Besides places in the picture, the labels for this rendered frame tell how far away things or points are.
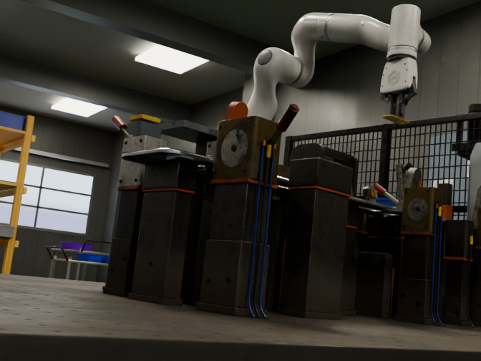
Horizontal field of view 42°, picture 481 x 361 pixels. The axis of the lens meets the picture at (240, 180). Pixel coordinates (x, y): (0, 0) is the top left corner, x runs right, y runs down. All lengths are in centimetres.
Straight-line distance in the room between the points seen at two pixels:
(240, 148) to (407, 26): 89
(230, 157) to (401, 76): 81
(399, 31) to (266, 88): 49
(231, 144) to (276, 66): 94
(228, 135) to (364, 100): 517
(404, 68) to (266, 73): 47
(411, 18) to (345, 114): 460
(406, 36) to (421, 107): 391
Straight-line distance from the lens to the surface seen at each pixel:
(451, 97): 560
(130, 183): 143
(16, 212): 818
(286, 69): 211
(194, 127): 170
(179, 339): 64
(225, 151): 118
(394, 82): 186
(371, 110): 621
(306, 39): 212
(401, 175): 222
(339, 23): 203
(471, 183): 241
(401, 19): 191
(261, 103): 213
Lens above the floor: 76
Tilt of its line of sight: 9 degrees up
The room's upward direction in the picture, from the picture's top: 6 degrees clockwise
